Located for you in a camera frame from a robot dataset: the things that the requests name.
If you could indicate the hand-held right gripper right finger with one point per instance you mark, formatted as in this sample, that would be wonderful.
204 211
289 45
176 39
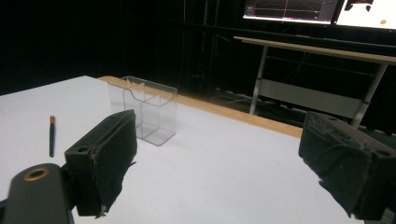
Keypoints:
348 161

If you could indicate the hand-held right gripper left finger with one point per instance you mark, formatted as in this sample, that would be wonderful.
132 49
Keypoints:
102 161

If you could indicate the dark blue pen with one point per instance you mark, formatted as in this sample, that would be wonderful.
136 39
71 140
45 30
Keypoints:
52 140

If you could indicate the clear acrylic divided holder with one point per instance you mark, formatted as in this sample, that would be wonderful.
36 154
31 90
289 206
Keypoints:
157 121

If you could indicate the white board sheet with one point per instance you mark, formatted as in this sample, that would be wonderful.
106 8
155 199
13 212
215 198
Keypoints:
218 174

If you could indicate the white metal stand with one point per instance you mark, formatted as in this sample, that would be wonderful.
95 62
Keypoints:
311 49

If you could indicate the wooden table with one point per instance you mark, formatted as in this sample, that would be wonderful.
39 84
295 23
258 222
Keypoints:
236 114

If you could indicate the monitor with white screen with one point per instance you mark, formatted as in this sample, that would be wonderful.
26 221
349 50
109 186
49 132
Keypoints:
370 14

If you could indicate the monitor with dark screen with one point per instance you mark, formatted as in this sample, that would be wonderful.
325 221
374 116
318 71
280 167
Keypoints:
289 11

